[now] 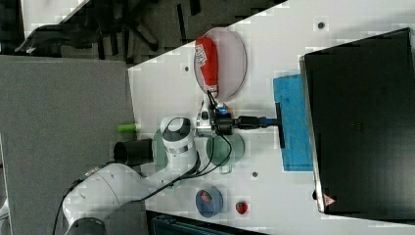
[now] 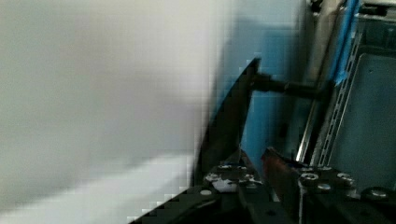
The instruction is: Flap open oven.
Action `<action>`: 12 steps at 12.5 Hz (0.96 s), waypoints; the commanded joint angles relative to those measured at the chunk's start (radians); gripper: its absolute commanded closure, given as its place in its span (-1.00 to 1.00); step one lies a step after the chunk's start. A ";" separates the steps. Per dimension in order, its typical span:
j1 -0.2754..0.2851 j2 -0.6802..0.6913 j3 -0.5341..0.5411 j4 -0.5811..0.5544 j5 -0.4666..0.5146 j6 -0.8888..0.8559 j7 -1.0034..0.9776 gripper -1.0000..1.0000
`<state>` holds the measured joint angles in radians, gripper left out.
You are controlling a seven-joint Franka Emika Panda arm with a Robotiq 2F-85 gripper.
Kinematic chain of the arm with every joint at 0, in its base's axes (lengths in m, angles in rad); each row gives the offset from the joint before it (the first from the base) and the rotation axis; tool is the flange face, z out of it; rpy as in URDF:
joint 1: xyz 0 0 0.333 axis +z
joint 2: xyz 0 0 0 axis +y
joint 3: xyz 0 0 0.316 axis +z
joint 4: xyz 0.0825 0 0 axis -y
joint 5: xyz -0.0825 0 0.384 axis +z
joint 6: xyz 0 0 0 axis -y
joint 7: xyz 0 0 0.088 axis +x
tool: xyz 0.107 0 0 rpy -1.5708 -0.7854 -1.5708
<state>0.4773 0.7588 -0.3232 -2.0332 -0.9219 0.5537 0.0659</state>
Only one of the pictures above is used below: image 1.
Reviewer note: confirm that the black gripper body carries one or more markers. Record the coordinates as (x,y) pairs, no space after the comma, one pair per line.
(225,123)

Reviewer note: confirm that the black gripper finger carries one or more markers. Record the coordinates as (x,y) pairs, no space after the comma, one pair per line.
(266,119)
(266,124)

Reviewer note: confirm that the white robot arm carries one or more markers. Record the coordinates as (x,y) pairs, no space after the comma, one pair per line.
(106,188)

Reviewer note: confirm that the black toaster oven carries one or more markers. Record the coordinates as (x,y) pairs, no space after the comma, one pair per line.
(360,113)

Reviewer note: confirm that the green mug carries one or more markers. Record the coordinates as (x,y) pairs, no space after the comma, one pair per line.
(225,151)

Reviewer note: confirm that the lilac round plate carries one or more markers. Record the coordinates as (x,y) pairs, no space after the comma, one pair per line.
(232,62)

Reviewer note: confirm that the red ketchup bottle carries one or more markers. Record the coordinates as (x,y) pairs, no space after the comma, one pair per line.
(207,60)

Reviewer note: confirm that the green perforated colander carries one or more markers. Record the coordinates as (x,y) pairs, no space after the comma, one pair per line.
(159,153)

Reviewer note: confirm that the strawberry in bowl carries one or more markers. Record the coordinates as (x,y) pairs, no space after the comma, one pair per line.
(206,196)

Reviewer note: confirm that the red toy strawberry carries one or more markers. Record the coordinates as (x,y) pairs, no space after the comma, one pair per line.
(241,207)

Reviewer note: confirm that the blue bowl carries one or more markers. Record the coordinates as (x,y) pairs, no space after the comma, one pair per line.
(210,209)

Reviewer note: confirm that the large black cylinder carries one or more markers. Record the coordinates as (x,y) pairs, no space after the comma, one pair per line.
(137,152)

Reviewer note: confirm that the green marker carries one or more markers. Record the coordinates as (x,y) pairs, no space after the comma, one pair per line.
(128,128)

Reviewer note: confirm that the black office chair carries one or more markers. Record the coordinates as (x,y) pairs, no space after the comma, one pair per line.
(81,23)

